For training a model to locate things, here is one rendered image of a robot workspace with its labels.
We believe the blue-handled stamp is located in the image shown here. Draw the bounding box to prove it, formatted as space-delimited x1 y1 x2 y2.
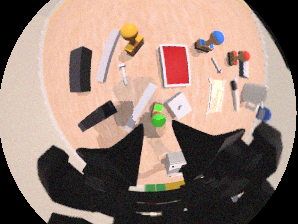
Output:
194 30 225 52

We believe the cream paper card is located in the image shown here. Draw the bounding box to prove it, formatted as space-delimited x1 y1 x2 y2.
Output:
205 77 227 116

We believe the white marker with black cap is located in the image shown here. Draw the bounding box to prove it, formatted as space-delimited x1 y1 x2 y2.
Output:
230 80 239 112

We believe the red-handled rubber stamp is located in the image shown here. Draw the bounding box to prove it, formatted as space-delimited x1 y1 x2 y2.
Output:
227 51 250 65

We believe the orange rubber stamp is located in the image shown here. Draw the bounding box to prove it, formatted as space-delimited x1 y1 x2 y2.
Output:
120 23 145 56

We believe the white ceramic mug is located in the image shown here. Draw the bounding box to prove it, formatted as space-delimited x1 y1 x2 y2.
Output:
242 81 267 111

